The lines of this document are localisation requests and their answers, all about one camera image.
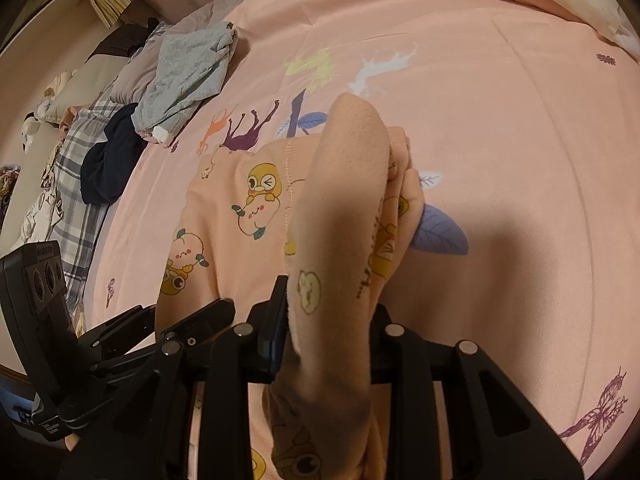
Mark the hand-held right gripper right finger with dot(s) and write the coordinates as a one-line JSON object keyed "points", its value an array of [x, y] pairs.
{"points": [[400, 360]]}

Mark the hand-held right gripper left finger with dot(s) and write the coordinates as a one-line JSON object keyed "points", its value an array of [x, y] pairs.
{"points": [[279, 340]]}

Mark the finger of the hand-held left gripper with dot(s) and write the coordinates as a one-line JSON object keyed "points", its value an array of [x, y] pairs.
{"points": [[205, 317], [120, 330]]}

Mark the pink cartoon print garment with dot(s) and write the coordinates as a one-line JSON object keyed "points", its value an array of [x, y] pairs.
{"points": [[340, 210]]}

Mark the heap of pale clothes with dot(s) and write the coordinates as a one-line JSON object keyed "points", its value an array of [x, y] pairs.
{"points": [[30, 205]]}

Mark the plaid cloth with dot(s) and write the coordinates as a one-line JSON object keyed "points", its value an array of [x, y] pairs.
{"points": [[75, 220]]}

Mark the navy garment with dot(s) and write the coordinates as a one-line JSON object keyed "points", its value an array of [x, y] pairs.
{"points": [[110, 160]]}

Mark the white plush toy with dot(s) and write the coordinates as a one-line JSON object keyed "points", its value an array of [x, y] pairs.
{"points": [[30, 130]]}

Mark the pink animal print bed sheet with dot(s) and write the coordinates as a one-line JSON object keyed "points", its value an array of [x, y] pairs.
{"points": [[500, 160]]}

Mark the beige pillow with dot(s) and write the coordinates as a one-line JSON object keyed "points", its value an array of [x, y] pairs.
{"points": [[85, 85]]}

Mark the grey garment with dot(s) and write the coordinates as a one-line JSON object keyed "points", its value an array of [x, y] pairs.
{"points": [[185, 75]]}

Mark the dark brown cloth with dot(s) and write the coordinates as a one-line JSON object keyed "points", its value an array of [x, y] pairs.
{"points": [[120, 42]]}

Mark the pale grey blanket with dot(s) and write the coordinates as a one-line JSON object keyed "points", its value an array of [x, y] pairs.
{"points": [[200, 15]]}

